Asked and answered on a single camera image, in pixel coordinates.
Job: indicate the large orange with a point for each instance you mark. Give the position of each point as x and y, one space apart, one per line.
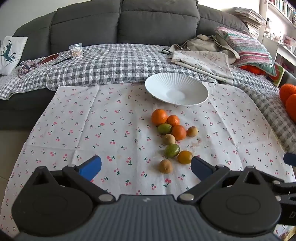
159 117

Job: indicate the red flat case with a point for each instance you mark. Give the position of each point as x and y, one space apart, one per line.
49 58

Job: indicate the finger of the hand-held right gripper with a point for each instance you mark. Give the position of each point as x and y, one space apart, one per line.
289 159
286 199

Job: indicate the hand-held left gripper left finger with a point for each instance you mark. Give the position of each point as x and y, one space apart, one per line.
90 167

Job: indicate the white bookshelf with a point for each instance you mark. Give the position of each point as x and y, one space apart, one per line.
284 44

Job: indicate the beige cloth bag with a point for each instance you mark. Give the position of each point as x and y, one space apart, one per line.
203 44

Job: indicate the deep orange mandarin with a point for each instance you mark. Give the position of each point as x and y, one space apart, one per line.
179 132

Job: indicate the striped patterned cushion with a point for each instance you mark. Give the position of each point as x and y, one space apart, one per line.
247 46

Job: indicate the grey checked blanket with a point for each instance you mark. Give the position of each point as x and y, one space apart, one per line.
104 64

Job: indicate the small orange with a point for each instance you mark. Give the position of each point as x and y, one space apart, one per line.
173 120

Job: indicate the dark grey sofa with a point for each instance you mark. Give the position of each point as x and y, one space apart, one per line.
92 23

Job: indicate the folded floral cloth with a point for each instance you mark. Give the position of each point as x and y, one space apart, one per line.
203 63

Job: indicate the orange fuzzy cushion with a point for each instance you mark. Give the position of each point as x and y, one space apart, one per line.
252 69

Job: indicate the small brown fruit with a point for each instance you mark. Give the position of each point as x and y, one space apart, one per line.
168 139
192 131
165 166

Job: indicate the green lime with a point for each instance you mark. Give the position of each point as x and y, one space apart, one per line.
172 150
165 128

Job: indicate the cherry print tablecloth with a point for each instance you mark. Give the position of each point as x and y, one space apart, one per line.
92 120

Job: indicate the stack of newspapers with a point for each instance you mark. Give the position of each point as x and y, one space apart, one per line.
251 20

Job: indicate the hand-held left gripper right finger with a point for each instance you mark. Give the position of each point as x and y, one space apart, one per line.
200 167

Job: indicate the clear cotton swab box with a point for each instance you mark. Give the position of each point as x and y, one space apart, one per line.
76 51

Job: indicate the white deer print pillow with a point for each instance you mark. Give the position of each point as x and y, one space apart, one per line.
10 54

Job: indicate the yellowish orange citrus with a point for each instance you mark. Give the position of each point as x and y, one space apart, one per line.
184 157

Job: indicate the orange plush toy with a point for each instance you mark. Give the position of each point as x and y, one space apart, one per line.
289 97

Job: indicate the green and red cushion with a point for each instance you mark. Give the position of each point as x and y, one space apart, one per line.
277 74

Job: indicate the purple floral pouch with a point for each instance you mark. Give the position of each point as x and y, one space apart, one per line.
26 66

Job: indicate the white ribbed bowl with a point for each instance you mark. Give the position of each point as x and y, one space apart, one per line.
166 83

